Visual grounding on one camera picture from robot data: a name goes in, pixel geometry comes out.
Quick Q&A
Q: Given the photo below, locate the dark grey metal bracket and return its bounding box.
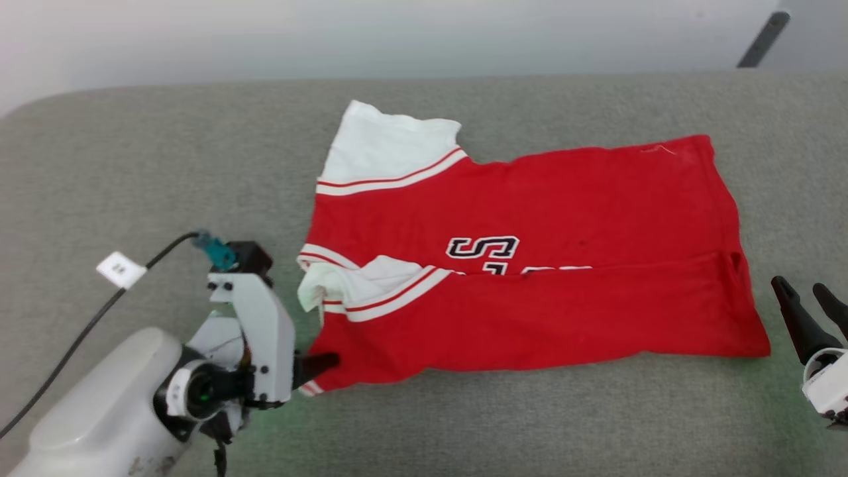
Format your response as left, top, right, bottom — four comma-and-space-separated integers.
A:
737, 10, 791, 68

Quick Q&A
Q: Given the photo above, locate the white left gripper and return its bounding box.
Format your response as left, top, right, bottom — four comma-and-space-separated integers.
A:
207, 272, 341, 407

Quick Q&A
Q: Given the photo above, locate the red and white jersey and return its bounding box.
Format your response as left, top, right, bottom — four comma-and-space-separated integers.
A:
296, 99, 772, 397

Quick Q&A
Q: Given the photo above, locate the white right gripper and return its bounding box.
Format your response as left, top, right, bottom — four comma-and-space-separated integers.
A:
771, 276, 848, 429

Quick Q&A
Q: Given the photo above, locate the long thin black cable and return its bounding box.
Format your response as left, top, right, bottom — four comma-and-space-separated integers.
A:
0, 231, 201, 440

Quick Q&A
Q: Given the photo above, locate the light grey slanted panel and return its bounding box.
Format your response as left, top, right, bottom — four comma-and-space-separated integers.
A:
755, 0, 848, 72

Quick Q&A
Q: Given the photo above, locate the white cable label tag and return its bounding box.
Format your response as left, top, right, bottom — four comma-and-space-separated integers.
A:
96, 251, 148, 290

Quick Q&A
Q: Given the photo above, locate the teal cable connector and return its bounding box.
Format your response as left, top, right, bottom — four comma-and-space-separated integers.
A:
192, 229, 237, 272

